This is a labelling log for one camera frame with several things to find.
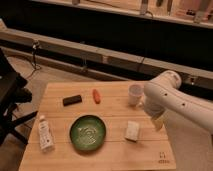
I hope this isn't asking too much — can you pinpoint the white sponge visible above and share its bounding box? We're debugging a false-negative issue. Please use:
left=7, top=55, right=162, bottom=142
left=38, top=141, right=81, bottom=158
left=125, top=121, right=140, bottom=141

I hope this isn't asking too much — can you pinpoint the orange carrot toy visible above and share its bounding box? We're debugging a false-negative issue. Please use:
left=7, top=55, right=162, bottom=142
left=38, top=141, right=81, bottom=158
left=92, top=89, right=101, bottom=104

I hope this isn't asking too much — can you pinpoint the white paper cup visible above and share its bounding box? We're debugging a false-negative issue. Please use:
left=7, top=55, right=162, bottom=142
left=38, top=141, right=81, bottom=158
left=128, top=84, right=143, bottom=106

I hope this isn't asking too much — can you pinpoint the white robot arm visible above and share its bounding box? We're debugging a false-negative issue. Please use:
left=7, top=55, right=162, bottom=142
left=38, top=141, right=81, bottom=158
left=144, top=70, right=213, bottom=134

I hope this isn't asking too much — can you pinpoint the black chair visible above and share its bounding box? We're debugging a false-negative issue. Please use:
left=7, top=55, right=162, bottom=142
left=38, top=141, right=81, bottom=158
left=0, top=48, right=37, bottom=146

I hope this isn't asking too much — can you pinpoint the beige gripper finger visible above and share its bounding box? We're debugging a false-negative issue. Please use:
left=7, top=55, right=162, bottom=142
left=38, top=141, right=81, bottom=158
left=153, top=116, right=164, bottom=131

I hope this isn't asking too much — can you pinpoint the white tube bottle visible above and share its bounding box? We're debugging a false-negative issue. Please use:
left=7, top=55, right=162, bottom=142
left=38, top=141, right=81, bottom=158
left=38, top=115, right=54, bottom=152

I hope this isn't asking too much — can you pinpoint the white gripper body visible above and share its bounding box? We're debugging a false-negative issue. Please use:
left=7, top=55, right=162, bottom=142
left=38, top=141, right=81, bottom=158
left=144, top=97, right=165, bottom=118

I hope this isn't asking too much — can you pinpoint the grey rail beam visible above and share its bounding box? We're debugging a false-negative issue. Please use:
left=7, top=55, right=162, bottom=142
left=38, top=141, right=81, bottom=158
left=0, top=29, right=213, bottom=88

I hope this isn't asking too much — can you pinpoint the black rectangular block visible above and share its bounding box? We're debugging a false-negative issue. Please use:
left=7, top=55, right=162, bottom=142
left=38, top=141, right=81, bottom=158
left=63, top=95, right=82, bottom=106

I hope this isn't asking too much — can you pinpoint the green ceramic bowl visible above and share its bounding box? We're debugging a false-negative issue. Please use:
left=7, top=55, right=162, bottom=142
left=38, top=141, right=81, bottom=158
left=69, top=115, right=106, bottom=152

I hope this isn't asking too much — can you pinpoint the black cable on floor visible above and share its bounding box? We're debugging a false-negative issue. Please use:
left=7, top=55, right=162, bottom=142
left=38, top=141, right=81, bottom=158
left=19, top=40, right=43, bottom=81

